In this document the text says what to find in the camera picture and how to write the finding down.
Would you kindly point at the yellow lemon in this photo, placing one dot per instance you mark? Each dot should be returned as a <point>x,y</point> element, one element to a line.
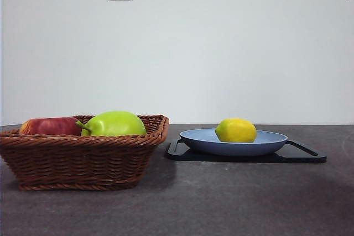
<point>236,130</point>

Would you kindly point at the blue round plate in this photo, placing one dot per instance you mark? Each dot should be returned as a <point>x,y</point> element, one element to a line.
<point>235,147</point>

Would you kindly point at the brown woven wicker basket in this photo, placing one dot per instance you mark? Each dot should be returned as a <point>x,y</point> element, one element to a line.
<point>83,161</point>

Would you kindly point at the green apple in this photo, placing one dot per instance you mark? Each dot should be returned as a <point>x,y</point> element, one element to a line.
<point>116,124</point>

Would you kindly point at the red apple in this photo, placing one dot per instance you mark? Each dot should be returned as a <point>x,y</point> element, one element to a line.
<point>49,126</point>

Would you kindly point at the black rectangular tray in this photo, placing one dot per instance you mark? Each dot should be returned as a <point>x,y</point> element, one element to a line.
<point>298,157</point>

